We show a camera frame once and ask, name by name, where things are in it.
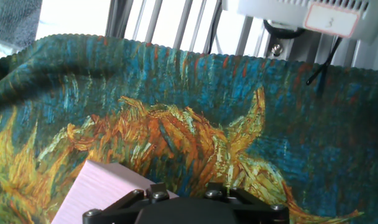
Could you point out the sunflower painting print cloth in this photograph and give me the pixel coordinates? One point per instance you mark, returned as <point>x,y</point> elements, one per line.
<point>176,109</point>

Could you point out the silver vented camera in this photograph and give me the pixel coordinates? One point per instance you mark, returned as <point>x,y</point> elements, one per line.
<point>270,11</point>

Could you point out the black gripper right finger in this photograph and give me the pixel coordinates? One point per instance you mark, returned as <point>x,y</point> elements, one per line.
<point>263,214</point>

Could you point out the pink ribboned casing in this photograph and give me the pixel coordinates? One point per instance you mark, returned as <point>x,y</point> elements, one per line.
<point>92,186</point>

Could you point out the dark gray fabric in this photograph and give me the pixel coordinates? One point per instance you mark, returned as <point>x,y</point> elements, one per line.
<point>15,21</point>

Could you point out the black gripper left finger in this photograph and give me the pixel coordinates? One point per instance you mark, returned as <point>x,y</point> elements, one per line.
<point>114,213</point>

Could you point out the gray metal bracket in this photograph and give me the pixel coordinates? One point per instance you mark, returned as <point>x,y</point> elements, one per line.
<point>304,46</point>

